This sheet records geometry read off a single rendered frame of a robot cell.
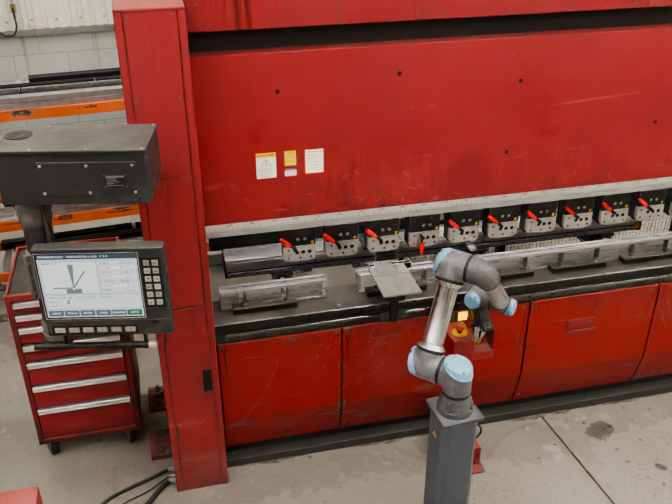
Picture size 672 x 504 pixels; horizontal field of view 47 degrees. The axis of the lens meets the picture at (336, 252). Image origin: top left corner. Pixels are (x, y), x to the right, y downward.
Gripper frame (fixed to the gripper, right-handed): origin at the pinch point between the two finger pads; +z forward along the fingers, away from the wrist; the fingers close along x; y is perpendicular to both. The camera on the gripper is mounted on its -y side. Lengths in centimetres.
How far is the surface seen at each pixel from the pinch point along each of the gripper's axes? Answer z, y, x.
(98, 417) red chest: 53, 41, 182
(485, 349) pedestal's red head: 2.2, -5.6, -1.4
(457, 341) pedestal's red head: -5.3, -5.6, 13.4
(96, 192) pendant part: -109, -22, 158
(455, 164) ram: -74, 36, 6
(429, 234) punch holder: -40, 33, 17
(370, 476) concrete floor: 73, -9, 52
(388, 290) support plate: -26, 12, 42
